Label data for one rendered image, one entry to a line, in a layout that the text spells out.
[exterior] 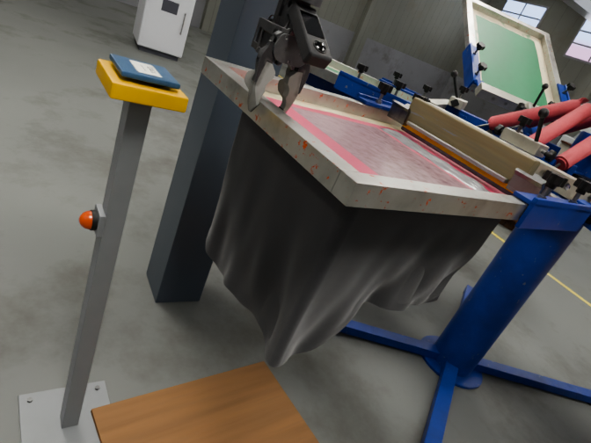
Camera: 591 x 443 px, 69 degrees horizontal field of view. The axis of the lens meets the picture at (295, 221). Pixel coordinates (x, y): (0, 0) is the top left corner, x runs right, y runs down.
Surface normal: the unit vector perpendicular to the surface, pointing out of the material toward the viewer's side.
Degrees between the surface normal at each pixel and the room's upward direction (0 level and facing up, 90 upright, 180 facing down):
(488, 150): 90
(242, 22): 90
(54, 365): 0
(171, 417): 0
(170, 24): 90
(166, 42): 90
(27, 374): 0
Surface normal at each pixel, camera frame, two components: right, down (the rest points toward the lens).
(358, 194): 0.49, 0.55
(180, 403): 0.36, -0.83
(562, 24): -0.82, -0.07
